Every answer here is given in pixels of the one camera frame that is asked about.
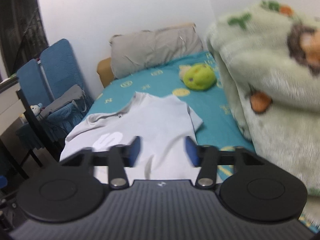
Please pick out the white polo shirt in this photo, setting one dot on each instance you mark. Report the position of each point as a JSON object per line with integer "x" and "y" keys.
{"x": 161, "y": 123}

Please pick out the black desk frame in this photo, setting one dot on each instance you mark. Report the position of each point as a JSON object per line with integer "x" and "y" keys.
{"x": 13, "y": 105}

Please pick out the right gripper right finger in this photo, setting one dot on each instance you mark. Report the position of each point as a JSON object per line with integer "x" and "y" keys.
{"x": 205, "y": 157}

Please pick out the grey pillow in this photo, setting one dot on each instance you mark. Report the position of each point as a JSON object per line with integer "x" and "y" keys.
{"x": 146, "y": 49}

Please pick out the blue folding chair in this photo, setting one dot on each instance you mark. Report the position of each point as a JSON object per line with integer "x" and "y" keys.
{"x": 45, "y": 80}

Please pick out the pale green fleece blanket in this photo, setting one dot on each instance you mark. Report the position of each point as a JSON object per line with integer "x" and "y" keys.
{"x": 268, "y": 61}

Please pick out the small white plush toy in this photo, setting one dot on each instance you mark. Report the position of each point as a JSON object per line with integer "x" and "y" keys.
{"x": 36, "y": 109}

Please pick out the grey cloth on chair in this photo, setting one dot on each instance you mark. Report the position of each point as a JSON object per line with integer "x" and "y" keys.
{"x": 70, "y": 96}

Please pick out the green plush toy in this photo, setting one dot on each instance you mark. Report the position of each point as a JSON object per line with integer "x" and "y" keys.
{"x": 199, "y": 76}

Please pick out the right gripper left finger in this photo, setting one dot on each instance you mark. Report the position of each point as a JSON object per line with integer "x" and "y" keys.
{"x": 119, "y": 157}

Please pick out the teal patterned bed sheet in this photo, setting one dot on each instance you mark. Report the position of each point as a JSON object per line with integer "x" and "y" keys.
{"x": 200, "y": 104}

